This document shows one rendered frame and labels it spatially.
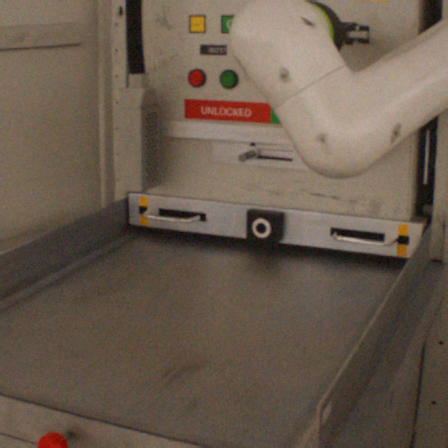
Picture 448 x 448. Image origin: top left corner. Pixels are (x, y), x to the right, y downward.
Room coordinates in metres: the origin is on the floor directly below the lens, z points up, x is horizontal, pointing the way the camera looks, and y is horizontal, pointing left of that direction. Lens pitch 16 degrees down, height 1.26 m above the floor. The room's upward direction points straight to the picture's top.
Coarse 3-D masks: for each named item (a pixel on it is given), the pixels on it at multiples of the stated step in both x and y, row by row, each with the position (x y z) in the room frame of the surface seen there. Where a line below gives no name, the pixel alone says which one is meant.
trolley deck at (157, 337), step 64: (128, 256) 1.29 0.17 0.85; (192, 256) 1.29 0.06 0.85; (256, 256) 1.29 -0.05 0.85; (320, 256) 1.29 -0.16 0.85; (0, 320) 0.99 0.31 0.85; (64, 320) 1.00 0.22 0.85; (128, 320) 1.00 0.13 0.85; (192, 320) 1.01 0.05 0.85; (256, 320) 1.01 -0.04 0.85; (320, 320) 1.01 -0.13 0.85; (0, 384) 0.80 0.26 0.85; (64, 384) 0.80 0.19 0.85; (128, 384) 0.81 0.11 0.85; (192, 384) 0.81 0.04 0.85; (256, 384) 0.81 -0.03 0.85; (320, 384) 0.81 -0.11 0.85; (384, 384) 0.81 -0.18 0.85
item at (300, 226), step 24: (192, 216) 1.37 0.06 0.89; (216, 216) 1.36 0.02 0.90; (240, 216) 1.34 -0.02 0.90; (288, 216) 1.31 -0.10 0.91; (312, 216) 1.29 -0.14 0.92; (336, 216) 1.27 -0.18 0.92; (360, 216) 1.26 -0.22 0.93; (288, 240) 1.30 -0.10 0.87; (312, 240) 1.29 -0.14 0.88; (336, 240) 1.27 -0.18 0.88; (408, 240) 1.23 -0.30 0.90
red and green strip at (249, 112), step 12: (192, 108) 1.39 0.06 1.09; (204, 108) 1.38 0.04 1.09; (216, 108) 1.37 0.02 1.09; (228, 108) 1.36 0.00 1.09; (240, 108) 1.35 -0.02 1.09; (252, 108) 1.34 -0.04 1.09; (264, 108) 1.34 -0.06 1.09; (216, 120) 1.37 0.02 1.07; (228, 120) 1.36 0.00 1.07; (240, 120) 1.35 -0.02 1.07; (252, 120) 1.34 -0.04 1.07; (264, 120) 1.33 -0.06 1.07; (276, 120) 1.33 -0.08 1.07
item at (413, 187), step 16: (432, 0) 1.38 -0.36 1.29; (416, 16) 1.24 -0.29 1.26; (432, 16) 1.39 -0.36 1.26; (416, 32) 1.24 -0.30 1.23; (416, 144) 1.27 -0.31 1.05; (288, 160) 1.34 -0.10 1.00; (416, 160) 1.27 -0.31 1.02; (416, 176) 1.28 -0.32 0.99; (432, 176) 1.48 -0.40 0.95; (416, 192) 1.29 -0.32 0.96; (432, 192) 1.49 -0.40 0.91; (416, 208) 1.30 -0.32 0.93
